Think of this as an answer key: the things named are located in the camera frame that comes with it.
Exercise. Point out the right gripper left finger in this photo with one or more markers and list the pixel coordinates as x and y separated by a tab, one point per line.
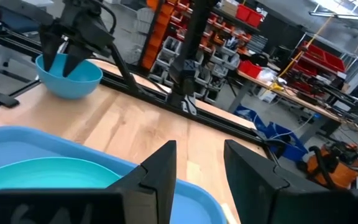
154	186

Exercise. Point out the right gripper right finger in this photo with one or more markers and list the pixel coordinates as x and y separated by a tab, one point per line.
253	193

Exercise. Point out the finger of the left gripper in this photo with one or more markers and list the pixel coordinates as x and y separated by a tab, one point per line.
50	43
73	57

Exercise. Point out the blue bowl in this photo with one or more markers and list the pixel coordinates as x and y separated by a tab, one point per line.
73	84

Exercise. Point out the teal plate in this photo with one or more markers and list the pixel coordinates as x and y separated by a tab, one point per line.
48	174

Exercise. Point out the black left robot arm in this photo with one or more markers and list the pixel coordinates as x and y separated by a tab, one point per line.
194	46

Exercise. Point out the blue plastic tray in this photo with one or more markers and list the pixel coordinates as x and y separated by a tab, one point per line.
17	146

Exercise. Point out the blue office chair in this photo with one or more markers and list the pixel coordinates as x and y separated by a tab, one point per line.
20	21

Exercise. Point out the orange storage bin rack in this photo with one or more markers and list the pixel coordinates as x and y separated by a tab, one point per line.
160	28

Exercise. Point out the gray storage bin rack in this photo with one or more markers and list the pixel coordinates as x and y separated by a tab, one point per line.
172	46

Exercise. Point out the orange shop vacuum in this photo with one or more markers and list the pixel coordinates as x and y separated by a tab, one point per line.
340	171

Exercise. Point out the wooden workbench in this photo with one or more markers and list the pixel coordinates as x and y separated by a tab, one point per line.
291	93

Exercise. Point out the white plastic bag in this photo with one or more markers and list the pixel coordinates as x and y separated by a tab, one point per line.
266	74

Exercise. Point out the red storage bin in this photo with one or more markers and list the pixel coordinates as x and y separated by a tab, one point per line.
242	12
255	18
249	69

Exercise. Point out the red bin shelf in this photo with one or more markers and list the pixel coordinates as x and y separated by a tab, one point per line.
322	59

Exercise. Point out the black metal table frame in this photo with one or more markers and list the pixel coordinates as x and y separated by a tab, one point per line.
222	122

